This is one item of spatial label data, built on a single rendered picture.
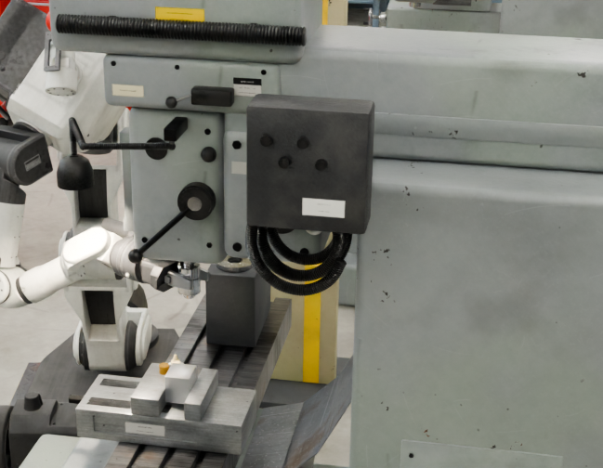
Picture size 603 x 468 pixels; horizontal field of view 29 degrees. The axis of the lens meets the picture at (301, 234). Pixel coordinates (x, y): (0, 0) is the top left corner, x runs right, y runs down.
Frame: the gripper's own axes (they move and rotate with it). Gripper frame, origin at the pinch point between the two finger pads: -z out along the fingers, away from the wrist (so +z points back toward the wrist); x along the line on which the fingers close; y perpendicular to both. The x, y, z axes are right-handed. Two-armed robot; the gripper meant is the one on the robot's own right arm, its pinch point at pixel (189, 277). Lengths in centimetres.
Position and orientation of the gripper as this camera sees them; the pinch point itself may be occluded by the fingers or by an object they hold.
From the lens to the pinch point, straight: 242.0
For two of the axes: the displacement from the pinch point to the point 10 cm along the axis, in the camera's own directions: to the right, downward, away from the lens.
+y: -0.2, 9.2, 3.9
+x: 5.7, -3.1, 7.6
